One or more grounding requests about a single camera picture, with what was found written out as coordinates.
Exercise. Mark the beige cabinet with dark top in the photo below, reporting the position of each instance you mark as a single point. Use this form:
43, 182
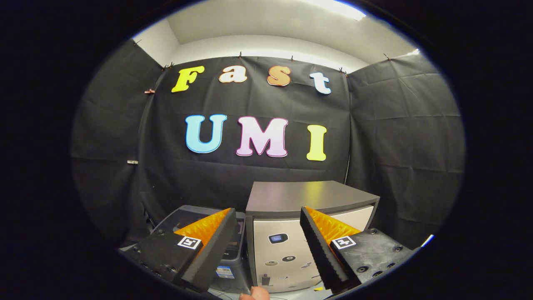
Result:
300, 196

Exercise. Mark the ceiling light panel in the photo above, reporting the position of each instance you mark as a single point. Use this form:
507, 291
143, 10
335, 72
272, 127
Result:
414, 52

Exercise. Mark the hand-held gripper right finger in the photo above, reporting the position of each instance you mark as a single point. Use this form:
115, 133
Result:
318, 252

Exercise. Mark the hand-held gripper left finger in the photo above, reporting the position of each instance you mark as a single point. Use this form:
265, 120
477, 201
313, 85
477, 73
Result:
210, 258

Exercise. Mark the dark grey washing machine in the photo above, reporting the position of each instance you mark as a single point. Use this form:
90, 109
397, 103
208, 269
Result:
231, 266

